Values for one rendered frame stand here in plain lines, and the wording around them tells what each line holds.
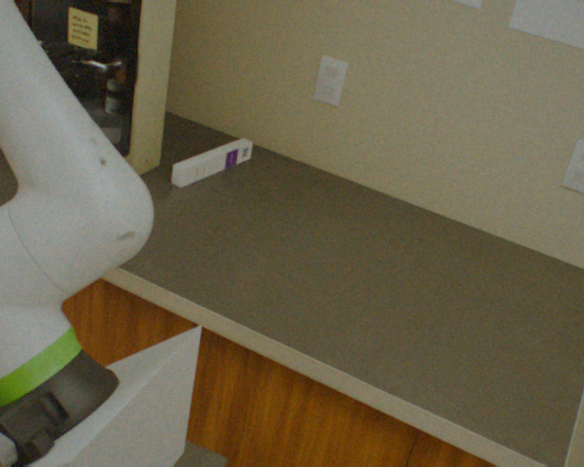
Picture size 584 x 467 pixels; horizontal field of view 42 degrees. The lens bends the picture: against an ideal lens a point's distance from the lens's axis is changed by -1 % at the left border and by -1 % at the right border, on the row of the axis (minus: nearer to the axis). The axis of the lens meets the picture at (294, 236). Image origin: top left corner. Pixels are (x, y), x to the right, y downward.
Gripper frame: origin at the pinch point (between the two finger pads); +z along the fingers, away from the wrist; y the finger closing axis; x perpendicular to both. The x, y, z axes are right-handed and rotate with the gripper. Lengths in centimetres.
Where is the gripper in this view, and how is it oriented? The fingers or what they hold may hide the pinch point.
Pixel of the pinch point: (85, 60)
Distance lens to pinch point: 169.7
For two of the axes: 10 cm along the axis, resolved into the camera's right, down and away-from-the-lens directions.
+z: 4.5, -3.8, 8.1
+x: -8.8, -3.5, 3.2
